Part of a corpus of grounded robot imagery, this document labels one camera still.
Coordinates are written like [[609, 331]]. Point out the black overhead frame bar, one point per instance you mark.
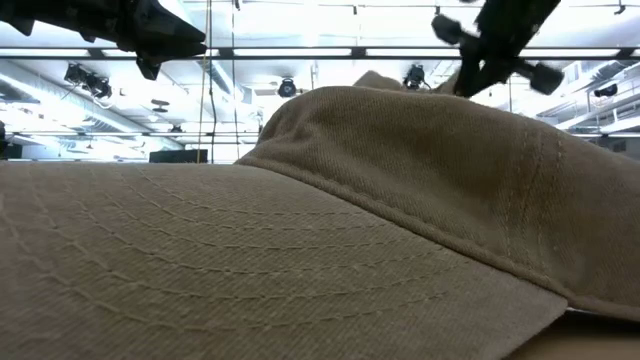
[[300, 52]]

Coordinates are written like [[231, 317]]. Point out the dark monitor screen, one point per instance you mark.
[[178, 156]]

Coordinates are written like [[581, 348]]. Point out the black ceiling spotlight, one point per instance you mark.
[[606, 90], [414, 76], [87, 80], [287, 88]]

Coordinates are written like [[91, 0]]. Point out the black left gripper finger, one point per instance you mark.
[[149, 69], [170, 35]]

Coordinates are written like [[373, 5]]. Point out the beige cotton baseball cap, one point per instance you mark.
[[350, 225]]

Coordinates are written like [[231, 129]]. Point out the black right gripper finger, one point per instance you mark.
[[470, 75], [497, 72]]

